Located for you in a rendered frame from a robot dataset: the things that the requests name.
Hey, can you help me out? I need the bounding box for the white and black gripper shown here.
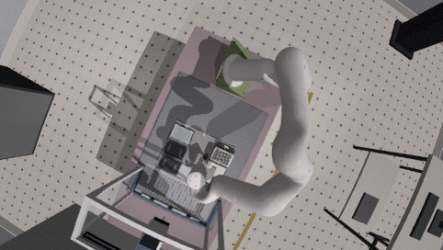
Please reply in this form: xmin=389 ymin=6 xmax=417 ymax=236
xmin=198 ymin=153 xmax=208 ymax=165

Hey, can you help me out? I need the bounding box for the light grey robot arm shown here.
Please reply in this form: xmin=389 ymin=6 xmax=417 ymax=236
xmin=187 ymin=47 xmax=313 ymax=217

